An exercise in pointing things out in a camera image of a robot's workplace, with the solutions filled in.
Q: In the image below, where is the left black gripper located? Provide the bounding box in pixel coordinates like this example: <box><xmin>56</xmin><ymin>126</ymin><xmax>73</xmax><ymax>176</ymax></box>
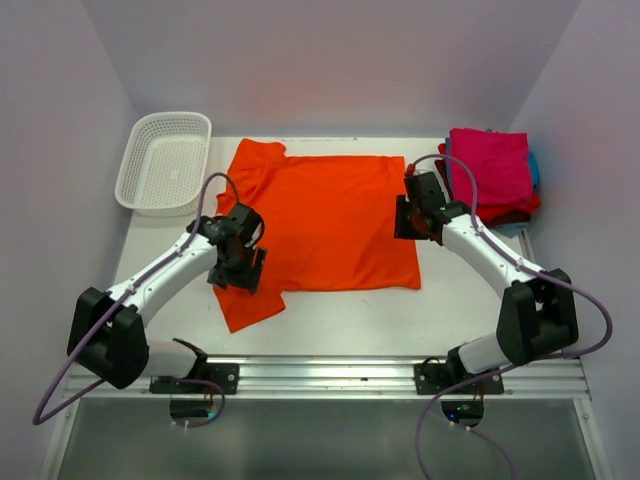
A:
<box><xmin>209</xmin><ymin>241</ymin><xmax>266</xmax><ymax>294</ymax></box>

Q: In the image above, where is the orange t shirt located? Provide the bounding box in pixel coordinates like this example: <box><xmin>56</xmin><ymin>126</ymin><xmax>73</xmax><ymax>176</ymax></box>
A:
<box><xmin>214</xmin><ymin>139</ymin><xmax>421</xmax><ymax>333</ymax></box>

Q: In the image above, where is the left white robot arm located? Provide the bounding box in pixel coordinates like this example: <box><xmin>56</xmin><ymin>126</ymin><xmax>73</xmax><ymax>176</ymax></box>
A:
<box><xmin>67</xmin><ymin>203</ymin><xmax>266</xmax><ymax>393</ymax></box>

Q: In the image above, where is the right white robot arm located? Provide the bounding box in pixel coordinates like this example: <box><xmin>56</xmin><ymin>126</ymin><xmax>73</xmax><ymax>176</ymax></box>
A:
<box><xmin>394</xmin><ymin>172</ymin><xmax>579</xmax><ymax>393</ymax></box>

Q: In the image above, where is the magenta folded t shirt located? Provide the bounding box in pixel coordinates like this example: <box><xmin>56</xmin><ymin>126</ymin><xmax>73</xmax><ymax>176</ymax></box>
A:
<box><xmin>448</xmin><ymin>127</ymin><xmax>533</xmax><ymax>211</ymax></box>

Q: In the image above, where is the dark red folded t shirt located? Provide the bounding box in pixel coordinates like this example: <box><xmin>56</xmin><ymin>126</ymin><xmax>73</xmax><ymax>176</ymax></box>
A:
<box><xmin>434</xmin><ymin>160</ymin><xmax>540</xmax><ymax>228</ymax></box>

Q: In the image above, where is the white plastic basket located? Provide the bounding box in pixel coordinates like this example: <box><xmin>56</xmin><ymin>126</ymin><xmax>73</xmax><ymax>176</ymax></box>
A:
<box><xmin>114</xmin><ymin>111</ymin><xmax>212</xmax><ymax>218</ymax></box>

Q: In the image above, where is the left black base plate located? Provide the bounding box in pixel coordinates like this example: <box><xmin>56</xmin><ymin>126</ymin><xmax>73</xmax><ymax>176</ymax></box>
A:
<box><xmin>149</xmin><ymin>361</ymin><xmax>240</xmax><ymax>395</ymax></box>

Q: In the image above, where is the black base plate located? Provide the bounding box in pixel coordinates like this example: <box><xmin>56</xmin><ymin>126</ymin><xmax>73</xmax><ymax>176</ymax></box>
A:
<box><xmin>413</xmin><ymin>362</ymin><xmax>505</xmax><ymax>395</ymax></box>
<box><xmin>149</xmin><ymin>361</ymin><xmax>240</xmax><ymax>395</ymax></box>

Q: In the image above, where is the aluminium mounting rail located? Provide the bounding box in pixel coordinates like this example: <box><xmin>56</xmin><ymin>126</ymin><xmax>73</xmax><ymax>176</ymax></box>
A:
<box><xmin>64</xmin><ymin>353</ymin><xmax>591</xmax><ymax>400</ymax></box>

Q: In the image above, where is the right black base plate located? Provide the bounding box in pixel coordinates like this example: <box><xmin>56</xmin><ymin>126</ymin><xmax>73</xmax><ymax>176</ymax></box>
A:
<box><xmin>413</xmin><ymin>362</ymin><xmax>505</xmax><ymax>395</ymax></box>

